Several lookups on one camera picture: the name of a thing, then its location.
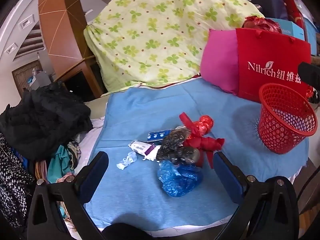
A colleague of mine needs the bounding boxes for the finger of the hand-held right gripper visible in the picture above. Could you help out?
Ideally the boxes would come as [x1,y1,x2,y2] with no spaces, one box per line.
[298,62,320,90]

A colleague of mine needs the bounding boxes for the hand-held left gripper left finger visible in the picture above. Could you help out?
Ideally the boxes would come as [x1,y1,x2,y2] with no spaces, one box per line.
[27,151,110,240]

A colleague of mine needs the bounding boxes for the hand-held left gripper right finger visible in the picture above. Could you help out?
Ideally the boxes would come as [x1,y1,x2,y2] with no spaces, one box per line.
[212,151,300,240]

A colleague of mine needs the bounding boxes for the clear plastic blister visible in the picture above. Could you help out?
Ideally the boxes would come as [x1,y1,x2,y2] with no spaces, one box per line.
[116,151,138,171]

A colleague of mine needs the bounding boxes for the blue plastic shoe cover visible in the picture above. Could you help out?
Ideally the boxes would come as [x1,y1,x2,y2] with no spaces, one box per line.
[157,160,204,197]

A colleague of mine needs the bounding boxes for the red wrapper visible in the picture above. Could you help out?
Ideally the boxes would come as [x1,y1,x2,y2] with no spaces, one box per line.
[179,112,223,168]

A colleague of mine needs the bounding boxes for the white purple medicine box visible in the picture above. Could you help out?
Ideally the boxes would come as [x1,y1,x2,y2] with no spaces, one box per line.
[129,140,157,157]

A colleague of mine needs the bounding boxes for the red mesh plastic basket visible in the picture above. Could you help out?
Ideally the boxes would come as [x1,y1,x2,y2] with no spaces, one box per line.
[259,82,318,155]

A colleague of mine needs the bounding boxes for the black foil wrapper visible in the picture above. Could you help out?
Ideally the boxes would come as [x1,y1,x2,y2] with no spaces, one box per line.
[157,127,200,166]

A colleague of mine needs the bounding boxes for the blue white medicine box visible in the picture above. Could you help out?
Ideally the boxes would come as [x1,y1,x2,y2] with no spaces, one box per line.
[147,129,173,142]

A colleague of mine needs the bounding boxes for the white bed sheet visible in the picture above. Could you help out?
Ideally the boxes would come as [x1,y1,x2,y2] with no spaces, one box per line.
[72,116,108,167]

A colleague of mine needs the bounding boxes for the teal cloth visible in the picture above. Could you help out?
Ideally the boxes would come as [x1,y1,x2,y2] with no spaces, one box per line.
[47,145,75,183]

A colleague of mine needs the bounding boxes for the red paper shopping bag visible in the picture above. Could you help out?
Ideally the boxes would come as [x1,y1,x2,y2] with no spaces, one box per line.
[235,28,312,103]

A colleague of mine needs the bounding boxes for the cyan cardboard box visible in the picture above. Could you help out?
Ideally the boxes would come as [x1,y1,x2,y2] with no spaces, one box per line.
[265,17,306,41]

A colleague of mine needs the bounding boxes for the red gift box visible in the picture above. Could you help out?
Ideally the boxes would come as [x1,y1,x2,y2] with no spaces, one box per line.
[282,0,306,30]

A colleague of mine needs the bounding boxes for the red plastic bag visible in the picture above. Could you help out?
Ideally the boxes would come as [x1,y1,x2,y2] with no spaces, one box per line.
[242,16,282,34]

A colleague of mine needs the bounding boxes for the black cloth pile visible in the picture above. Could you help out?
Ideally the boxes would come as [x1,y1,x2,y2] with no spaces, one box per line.
[0,82,93,160]

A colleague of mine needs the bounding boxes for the black white dotted cloth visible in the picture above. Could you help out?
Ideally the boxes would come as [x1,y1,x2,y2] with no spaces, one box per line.
[0,132,35,230]

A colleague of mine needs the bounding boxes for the blue towel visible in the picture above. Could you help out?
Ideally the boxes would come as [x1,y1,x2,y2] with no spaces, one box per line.
[84,80,309,232]

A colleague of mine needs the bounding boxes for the pink pillow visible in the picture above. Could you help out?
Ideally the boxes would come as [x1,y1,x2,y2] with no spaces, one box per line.
[200,29,241,95]

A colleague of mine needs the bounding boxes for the dark wooden cabinet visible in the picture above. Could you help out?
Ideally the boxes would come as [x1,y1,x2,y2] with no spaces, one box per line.
[55,57,103,103]

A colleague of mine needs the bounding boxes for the grey cabinet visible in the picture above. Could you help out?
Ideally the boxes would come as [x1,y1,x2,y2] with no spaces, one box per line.
[29,71,54,90]

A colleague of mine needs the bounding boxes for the brown wooden pillar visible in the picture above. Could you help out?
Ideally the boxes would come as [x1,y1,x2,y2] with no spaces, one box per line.
[38,0,105,98]

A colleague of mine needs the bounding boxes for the green clover print blanket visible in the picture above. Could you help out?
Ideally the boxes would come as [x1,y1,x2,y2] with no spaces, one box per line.
[84,0,265,93]

